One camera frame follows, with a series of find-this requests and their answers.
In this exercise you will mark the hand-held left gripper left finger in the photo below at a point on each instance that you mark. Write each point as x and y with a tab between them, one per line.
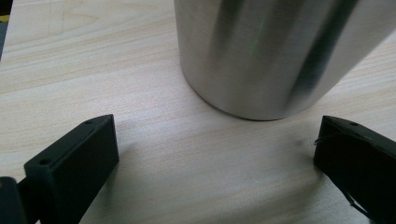
74	168

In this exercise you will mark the stainless steel cup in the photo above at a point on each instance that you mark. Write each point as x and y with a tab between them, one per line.
264	56

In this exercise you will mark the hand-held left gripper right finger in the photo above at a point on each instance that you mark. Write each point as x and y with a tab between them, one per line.
361	161

